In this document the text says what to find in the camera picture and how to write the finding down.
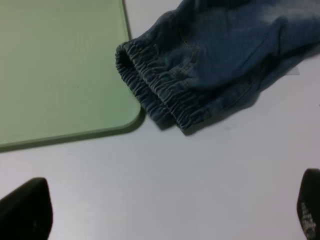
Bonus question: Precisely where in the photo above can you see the children's blue denim shorts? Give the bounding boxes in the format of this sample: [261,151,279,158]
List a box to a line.
[115,0,320,131]

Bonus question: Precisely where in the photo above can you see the clear tape strip under shorts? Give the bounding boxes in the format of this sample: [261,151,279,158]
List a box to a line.
[285,66,300,76]

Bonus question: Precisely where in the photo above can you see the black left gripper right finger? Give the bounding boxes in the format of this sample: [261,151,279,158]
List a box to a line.
[296,168,320,240]

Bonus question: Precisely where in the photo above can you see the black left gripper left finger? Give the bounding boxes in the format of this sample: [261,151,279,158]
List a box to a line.
[0,177,53,240]

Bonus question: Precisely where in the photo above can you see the light green plastic tray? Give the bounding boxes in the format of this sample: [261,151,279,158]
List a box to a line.
[0,0,141,152]

